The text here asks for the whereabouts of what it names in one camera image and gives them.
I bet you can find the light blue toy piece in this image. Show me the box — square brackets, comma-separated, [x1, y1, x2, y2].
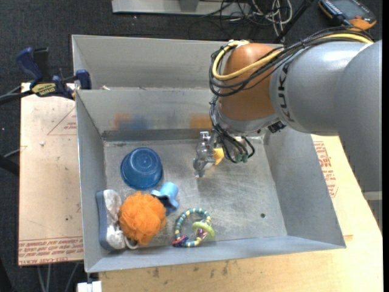
[150, 181, 181, 216]

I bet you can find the grey metal bin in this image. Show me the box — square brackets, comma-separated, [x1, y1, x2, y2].
[72, 34, 347, 274]

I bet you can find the blue plastic cup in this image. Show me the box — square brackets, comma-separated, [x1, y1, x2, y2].
[120, 147, 164, 191]

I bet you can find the orange mesh bath pouf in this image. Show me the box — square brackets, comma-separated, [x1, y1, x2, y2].
[118, 191, 168, 246]

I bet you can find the brown cardboard board red print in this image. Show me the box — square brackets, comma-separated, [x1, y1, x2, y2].
[18, 82, 355, 267]

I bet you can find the striped ring baby rattle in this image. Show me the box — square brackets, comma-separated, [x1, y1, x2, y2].
[171, 207, 216, 249]

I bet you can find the black cylinder on white bracket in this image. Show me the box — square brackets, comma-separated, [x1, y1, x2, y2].
[267, 121, 287, 134]

